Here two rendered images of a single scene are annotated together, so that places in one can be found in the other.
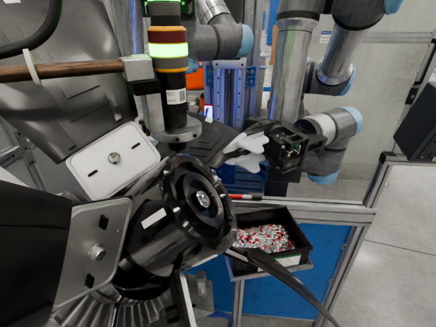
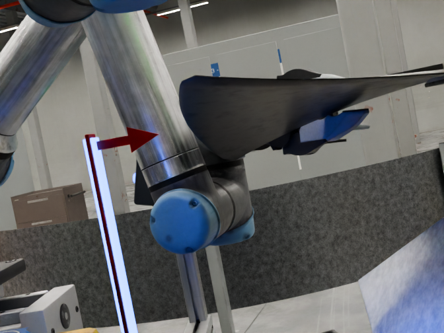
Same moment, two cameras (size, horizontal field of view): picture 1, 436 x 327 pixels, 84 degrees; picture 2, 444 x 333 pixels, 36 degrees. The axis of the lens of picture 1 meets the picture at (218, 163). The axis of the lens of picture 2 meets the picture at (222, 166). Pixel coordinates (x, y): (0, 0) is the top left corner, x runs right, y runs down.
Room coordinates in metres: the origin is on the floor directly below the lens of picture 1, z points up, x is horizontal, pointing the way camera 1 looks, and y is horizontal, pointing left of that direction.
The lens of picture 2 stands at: (0.55, 0.65, 1.17)
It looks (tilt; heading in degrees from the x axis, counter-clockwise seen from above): 3 degrees down; 269
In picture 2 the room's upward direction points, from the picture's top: 11 degrees counter-clockwise
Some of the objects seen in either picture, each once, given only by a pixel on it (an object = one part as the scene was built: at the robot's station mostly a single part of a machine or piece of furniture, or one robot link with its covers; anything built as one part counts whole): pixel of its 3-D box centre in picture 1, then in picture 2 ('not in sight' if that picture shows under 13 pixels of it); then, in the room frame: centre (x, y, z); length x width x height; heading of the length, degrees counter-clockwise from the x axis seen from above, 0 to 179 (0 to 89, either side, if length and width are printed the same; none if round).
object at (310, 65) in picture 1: (293, 75); not in sight; (0.98, -0.29, 1.20); 0.13 x 0.12 x 0.14; 71
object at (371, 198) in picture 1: (378, 181); (187, 264); (0.62, -0.50, 0.96); 0.03 x 0.03 x 0.20; 85
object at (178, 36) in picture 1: (167, 36); not in sight; (0.31, 0.06, 1.38); 0.04 x 0.04 x 0.01
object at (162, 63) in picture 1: (169, 60); not in sight; (0.31, 0.06, 1.35); 0.04 x 0.04 x 0.01
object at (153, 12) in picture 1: (165, 9); not in sight; (0.31, 0.06, 1.40); 0.03 x 0.03 x 0.01
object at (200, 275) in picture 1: (201, 284); not in sight; (0.27, 0.03, 0.96); 0.02 x 0.02 x 0.06
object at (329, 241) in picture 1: (235, 272); not in sight; (0.66, -0.07, 0.45); 0.82 x 0.02 x 0.66; 85
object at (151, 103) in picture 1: (165, 98); not in sight; (0.30, 0.07, 1.31); 0.09 x 0.07 x 0.10; 120
